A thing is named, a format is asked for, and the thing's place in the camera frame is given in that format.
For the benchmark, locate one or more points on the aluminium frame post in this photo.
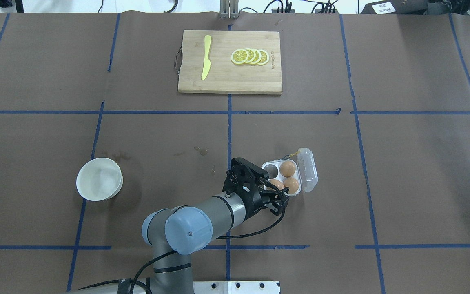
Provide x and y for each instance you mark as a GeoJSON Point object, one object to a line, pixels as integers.
{"type": "Point", "coordinates": [229, 9]}

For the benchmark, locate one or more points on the brown egg from bowl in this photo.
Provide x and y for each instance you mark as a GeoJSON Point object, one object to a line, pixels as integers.
{"type": "Point", "coordinates": [276, 184]}

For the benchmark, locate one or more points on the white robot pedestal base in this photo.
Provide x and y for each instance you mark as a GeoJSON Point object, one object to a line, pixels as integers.
{"type": "Point", "coordinates": [236, 287]}

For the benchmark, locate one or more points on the bamboo cutting board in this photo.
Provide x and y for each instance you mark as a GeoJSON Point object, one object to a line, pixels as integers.
{"type": "Point", "coordinates": [225, 77]}

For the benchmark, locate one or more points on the brown egg in box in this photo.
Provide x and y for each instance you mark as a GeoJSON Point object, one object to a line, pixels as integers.
{"type": "Point", "coordinates": [292, 184]}
{"type": "Point", "coordinates": [287, 168]}

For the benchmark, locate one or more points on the lemon slice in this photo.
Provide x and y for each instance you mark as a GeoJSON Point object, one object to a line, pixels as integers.
{"type": "Point", "coordinates": [251, 55]}
{"type": "Point", "coordinates": [240, 57]}
{"type": "Point", "coordinates": [264, 57]}
{"type": "Point", "coordinates": [256, 58]}

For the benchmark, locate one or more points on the clear plastic egg box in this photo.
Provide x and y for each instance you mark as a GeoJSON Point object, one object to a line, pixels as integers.
{"type": "Point", "coordinates": [306, 172]}

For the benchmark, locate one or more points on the white bowl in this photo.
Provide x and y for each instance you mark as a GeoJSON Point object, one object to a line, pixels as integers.
{"type": "Point", "coordinates": [99, 179]}

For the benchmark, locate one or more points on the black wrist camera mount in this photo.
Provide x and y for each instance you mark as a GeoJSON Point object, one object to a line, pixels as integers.
{"type": "Point", "coordinates": [243, 173]}

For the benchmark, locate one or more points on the yellow plastic knife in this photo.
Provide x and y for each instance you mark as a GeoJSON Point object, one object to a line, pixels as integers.
{"type": "Point", "coordinates": [206, 61]}

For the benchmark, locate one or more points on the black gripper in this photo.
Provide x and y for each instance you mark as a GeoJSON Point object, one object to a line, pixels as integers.
{"type": "Point", "coordinates": [254, 205]}

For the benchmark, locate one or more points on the yellow green rubber band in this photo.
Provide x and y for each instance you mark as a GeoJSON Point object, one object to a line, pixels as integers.
{"type": "Point", "coordinates": [290, 155]}

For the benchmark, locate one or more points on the brown egg in box rear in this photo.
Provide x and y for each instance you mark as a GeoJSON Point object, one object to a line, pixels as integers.
{"type": "Point", "coordinates": [287, 168]}

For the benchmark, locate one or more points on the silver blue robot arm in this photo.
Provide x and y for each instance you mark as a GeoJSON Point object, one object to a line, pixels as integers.
{"type": "Point", "coordinates": [174, 234]}

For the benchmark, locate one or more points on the brown egg in box front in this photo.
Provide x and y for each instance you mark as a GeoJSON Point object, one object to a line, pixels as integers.
{"type": "Point", "coordinates": [292, 184]}

